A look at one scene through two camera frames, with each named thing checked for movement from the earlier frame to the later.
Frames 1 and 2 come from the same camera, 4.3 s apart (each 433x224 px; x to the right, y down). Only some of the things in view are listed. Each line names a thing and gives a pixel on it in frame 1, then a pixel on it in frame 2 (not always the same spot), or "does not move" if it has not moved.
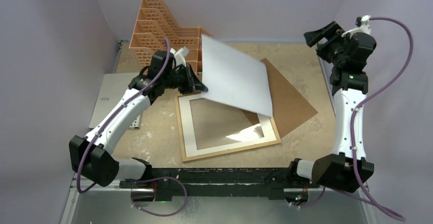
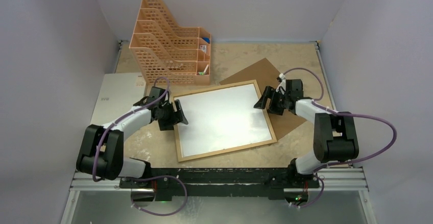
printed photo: (234, 77) → (221, 120)
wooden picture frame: (207, 128) → (220, 151)
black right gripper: (329, 39) → (273, 100)
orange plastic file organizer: (154, 24) does not move
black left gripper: (193, 84) → (177, 117)
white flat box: (113, 86) does not move
